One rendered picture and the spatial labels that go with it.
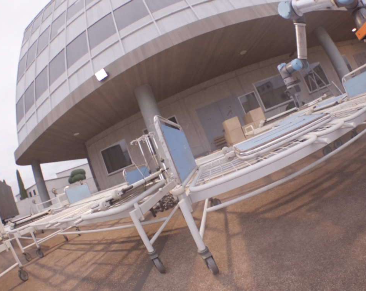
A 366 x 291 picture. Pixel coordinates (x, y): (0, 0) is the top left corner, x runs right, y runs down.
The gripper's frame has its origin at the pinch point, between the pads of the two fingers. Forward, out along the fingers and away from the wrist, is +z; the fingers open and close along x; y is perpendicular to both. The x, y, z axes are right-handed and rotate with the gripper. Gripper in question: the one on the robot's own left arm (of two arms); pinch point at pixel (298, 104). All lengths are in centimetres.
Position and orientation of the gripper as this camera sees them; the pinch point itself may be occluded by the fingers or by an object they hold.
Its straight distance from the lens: 131.0
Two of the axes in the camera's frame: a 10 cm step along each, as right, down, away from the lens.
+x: -1.4, 0.8, -9.9
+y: -9.1, 3.7, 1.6
